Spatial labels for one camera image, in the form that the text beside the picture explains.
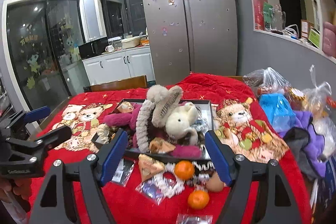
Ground brown makeup sponge egg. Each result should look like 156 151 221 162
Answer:
206 172 225 192

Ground orange mandarin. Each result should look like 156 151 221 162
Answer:
187 190 210 209
174 160 195 180

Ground gold triangular snack packet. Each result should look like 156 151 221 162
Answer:
138 154 165 182

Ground white fluffy scrunchie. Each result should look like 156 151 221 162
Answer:
152 163 185 198

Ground fluffy beige hair claw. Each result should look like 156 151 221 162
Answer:
146 85 183 128

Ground left human hand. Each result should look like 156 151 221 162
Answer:
0 177 32 203

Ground clear bag with labels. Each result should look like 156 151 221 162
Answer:
110 158 135 187

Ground red bear print blanket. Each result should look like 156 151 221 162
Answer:
27 72 313 224

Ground magenta plush bear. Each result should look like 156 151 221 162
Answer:
104 100 202 159

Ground glass sliding door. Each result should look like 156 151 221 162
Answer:
6 0 89 110

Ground black shallow tray box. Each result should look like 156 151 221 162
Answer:
92 96 214 163

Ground badge in clear bag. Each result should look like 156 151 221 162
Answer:
176 214 213 224

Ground blue plastic bag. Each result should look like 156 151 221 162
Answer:
259 93 296 132

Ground purple cloth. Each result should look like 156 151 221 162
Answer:
279 111 326 180

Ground black microwave oven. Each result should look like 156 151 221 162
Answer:
79 36 108 59

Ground dark plastic bag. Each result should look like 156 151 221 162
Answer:
243 67 291 98

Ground clear plastic food bag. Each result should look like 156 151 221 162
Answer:
288 65 335 161

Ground white kitchen cabinet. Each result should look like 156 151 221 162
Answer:
83 46 155 85

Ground silver double door refrigerator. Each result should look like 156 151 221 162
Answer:
143 0 238 85

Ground white wall shelf unit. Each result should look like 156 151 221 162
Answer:
252 0 335 63

